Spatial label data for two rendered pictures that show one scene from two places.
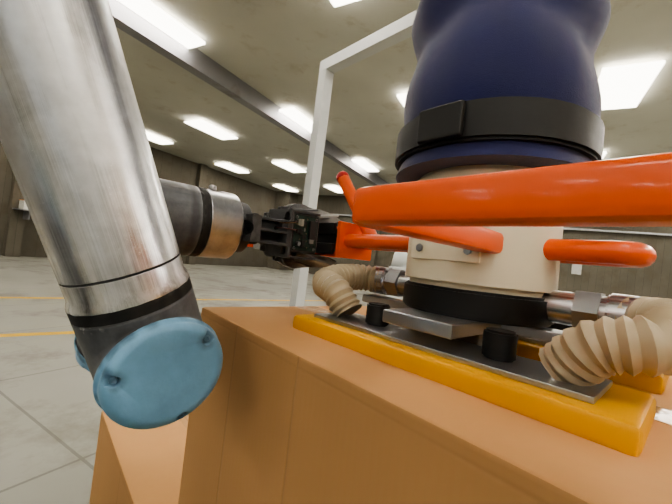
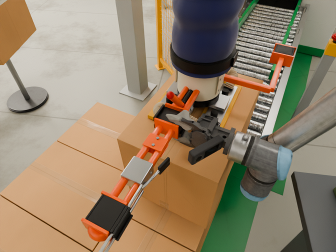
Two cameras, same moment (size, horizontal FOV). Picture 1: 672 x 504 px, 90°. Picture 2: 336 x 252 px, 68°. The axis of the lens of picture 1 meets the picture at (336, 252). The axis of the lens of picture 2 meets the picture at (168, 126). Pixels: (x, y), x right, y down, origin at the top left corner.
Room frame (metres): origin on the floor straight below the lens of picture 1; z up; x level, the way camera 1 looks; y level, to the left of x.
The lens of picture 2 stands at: (0.82, 0.52, 1.70)
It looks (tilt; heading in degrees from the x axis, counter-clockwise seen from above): 47 degrees down; 249
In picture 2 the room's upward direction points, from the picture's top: straight up
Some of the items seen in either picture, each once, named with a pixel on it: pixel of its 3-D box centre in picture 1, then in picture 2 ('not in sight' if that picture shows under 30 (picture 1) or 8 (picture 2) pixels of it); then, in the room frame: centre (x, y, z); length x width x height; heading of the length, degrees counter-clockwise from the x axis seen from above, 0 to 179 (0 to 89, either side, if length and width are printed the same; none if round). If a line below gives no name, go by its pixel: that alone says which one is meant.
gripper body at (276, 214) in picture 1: (272, 232); (212, 135); (0.51, 0.10, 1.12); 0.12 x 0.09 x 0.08; 132
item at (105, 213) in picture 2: not in sight; (106, 215); (0.86, 0.23, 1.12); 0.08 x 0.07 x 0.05; 43
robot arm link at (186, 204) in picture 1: (144, 217); (267, 158); (0.40, 0.23, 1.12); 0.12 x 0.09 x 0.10; 132
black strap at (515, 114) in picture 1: (486, 155); (203, 51); (0.42, -0.17, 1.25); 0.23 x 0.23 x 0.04
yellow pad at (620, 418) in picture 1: (428, 339); (219, 105); (0.35, -0.11, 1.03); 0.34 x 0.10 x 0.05; 43
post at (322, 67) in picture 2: not in sight; (301, 107); (-0.55, -0.37, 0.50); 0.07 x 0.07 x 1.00; 42
